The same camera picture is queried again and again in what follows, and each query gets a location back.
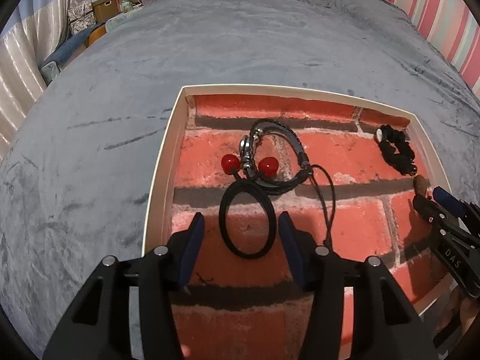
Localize brick-pattern jewelry tray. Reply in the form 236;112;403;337
143;85;452;359

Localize brown wooden bead bracelet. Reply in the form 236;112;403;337
412;175;431;198

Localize black tie with red cherries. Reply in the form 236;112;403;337
218;154;277;260

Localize blue cushioned bedside bench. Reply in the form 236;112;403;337
38;22;105;86

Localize person's right hand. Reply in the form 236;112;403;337
438;286;479;336

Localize cream pleated curtain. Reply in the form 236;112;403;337
1;0;81;156

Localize black beaded scrunchie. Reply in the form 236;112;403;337
375;124;417;176

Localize grey plush bed blanket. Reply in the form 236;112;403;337
1;0;479;356

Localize black leather braided bracelet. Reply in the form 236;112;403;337
238;118;338;251

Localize brown cardboard storage box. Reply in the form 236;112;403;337
92;0;120;23

